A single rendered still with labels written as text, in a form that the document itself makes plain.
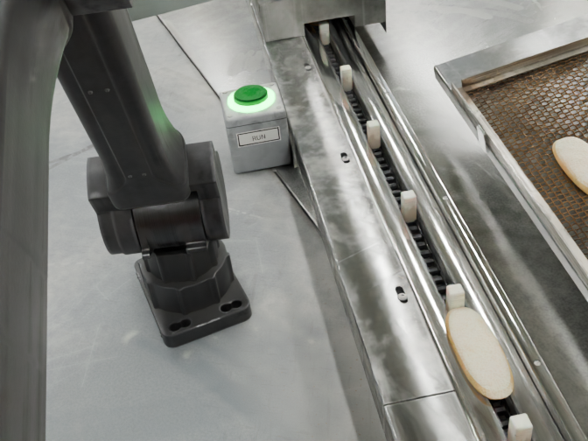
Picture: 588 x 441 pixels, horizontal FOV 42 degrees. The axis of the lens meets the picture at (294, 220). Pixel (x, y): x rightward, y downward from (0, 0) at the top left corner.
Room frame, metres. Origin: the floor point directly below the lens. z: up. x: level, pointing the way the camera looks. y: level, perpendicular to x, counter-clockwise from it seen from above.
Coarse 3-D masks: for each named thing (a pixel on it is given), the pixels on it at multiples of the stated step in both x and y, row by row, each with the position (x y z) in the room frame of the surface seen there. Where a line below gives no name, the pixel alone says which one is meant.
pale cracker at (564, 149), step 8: (560, 144) 0.61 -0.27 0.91; (568, 144) 0.60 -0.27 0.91; (576, 144) 0.60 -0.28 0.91; (584, 144) 0.60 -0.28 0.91; (560, 152) 0.60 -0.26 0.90; (568, 152) 0.59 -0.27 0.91; (576, 152) 0.59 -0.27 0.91; (584, 152) 0.59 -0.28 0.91; (560, 160) 0.59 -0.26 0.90; (568, 160) 0.58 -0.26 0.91; (576, 160) 0.58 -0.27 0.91; (584, 160) 0.57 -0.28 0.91; (568, 168) 0.57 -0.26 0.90; (576, 168) 0.57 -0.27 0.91; (584, 168) 0.56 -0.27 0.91; (568, 176) 0.57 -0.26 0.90; (576, 176) 0.56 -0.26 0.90; (584, 176) 0.55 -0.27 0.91; (576, 184) 0.55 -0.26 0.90; (584, 184) 0.55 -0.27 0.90
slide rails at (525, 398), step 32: (320, 64) 0.94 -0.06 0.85; (352, 64) 0.93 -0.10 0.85; (352, 128) 0.77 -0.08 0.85; (384, 128) 0.76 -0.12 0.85; (384, 192) 0.64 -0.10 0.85; (416, 192) 0.63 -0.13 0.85; (416, 256) 0.54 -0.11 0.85; (448, 256) 0.53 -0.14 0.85; (416, 288) 0.50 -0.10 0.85; (480, 288) 0.49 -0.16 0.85; (448, 352) 0.42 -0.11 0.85; (512, 352) 0.41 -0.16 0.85; (480, 416) 0.35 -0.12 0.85; (544, 416) 0.34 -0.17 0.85
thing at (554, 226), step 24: (552, 48) 0.77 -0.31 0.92; (576, 48) 0.78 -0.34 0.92; (504, 72) 0.77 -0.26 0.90; (552, 72) 0.75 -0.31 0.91; (576, 72) 0.73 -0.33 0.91; (456, 96) 0.75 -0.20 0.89; (480, 96) 0.74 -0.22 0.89; (528, 96) 0.71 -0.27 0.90; (480, 120) 0.69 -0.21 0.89; (576, 120) 0.65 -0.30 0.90; (504, 144) 0.64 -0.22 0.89; (528, 144) 0.63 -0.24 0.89; (552, 144) 0.62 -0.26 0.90; (528, 168) 0.60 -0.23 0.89; (528, 192) 0.55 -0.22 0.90; (552, 192) 0.56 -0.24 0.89; (552, 216) 0.52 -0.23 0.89; (576, 240) 0.49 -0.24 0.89; (576, 264) 0.45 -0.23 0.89
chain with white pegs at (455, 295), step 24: (336, 72) 0.93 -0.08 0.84; (360, 120) 0.81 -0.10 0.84; (384, 168) 0.70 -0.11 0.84; (408, 192) 0.61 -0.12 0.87; (408, 216) 0.60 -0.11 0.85; (432, 264) 0.54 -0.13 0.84; (456, 288) 0.47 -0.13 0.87; (504, 408) 0.36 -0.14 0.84; (504, 432) 0.34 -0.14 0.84; (528, 432) 0.32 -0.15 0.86
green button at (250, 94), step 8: (240, 88) 0.80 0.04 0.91; (248, 88) 0.80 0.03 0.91; (256, 88) 0.79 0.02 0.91; (264, 88) 0.79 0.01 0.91; (240, 96) 0.78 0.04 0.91; (248, 96) 0.78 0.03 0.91; (256, 96) 0.78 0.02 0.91; (264, 96) 0.78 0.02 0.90; (240, 104) 0.77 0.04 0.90; (248, 104) 0.77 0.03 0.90; (256, 104) 0.77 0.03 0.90
